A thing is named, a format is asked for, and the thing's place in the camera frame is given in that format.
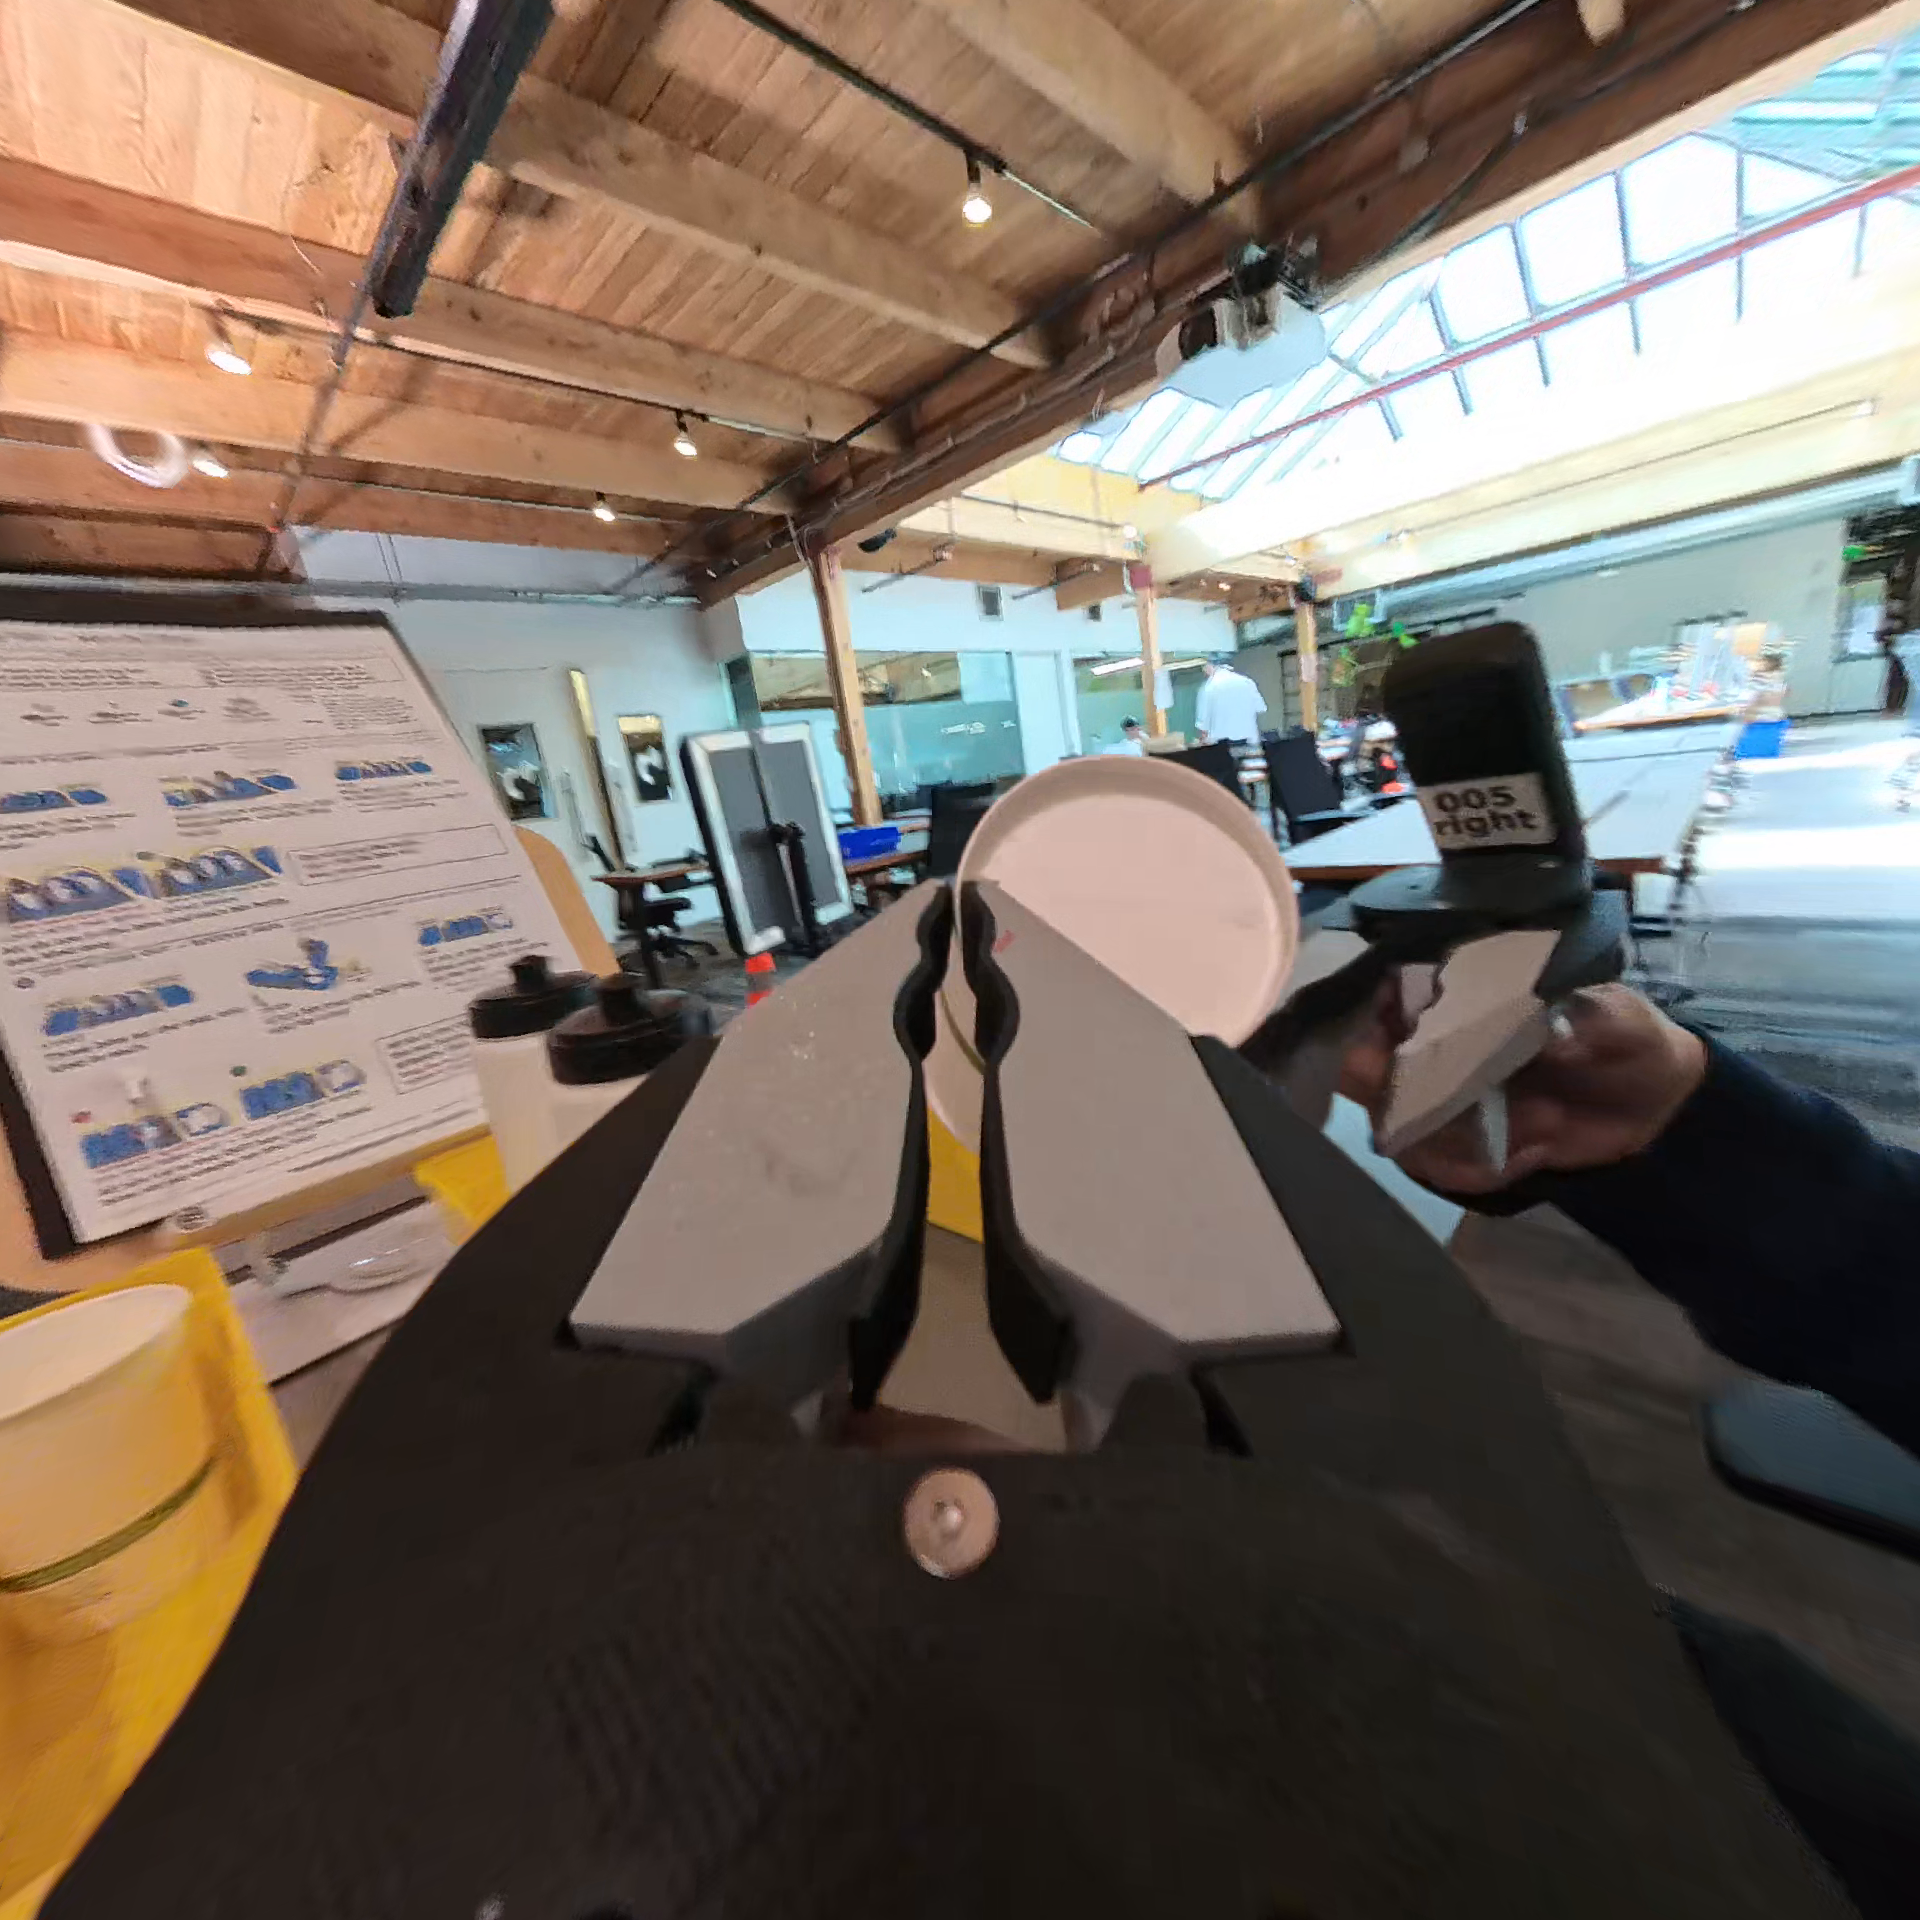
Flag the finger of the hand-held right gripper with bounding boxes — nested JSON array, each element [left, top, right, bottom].
[[1371, 927, 1566, 1164], [1240, 929, 1389, 1127]]

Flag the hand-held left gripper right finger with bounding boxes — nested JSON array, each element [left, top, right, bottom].
[[957, 881, 1341, 1413]]

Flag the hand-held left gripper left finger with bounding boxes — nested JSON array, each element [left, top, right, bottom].
[[567, 881, 957, 1407]]

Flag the white green-striped paper cup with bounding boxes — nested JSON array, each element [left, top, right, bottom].
[[922, 753, 1304, 1164], [0, 1282, 248, 1653]]

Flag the yellow plastic bin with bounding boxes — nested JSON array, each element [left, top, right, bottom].
[[0, 1245, 301, 1920]]

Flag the person's right forearm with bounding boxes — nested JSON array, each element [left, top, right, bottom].
[[1476, 1026, 1920, 1449]]

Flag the person's right hand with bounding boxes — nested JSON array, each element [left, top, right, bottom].
[[1334, 983, 1712, 1202]]

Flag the long wooden table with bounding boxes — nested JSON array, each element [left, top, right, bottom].
[[1283, 727, 1728, 887]]

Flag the black office chair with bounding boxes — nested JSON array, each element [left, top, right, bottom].
[[584, 832, 722, 976], [1259, 729, 1360, 841]]

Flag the translucent bottle with black cap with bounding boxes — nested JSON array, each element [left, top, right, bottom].
[[469, 954, 600, 1192], [543, 972, 714, 1157]]

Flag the grey rolling display board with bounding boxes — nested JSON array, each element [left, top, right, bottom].
[[679, 722, 858, 961]]

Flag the red ceiling pipe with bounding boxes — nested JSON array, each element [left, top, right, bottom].
[[1140, 165, 1920, 488]]

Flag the clear plastic lid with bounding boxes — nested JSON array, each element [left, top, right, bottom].
[[246, 1207, 452, 1298]]

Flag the ceiling projector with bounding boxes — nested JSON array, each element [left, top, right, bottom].
[[1154, 285, 1328, 406]]

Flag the black chair armrest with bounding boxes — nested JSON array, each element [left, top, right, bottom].
[[1702, 1376, 1920, 1553]]

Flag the printed instruction board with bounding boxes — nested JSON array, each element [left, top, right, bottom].
[[0, 608, 579, 1254]]

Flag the black ceiling rail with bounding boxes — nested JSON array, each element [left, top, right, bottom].
[[368, 0, 558, 320]]

